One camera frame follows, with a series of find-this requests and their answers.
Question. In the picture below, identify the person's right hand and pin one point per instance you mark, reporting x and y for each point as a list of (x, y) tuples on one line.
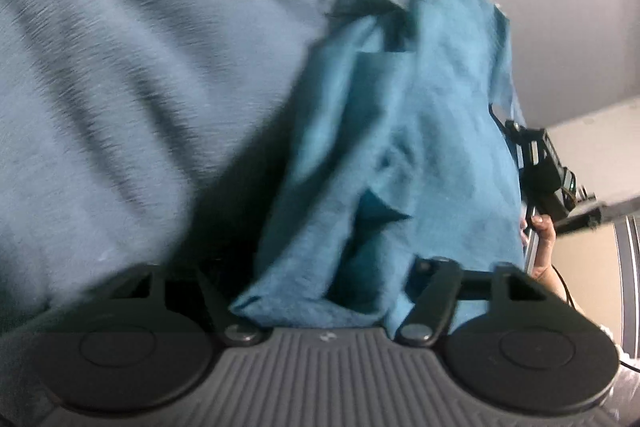
[(543, 237)]

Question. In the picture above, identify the light blue bed sheet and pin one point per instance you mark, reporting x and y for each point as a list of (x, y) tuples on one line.
[(125, 82)]

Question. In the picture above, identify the teal garment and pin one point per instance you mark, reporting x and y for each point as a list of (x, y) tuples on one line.
[(425, 132)]

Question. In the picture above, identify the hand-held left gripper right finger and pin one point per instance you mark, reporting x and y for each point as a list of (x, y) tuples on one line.
[(434, 302)]

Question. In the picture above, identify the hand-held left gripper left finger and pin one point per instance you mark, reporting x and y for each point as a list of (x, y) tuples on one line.
[(216, 302)]

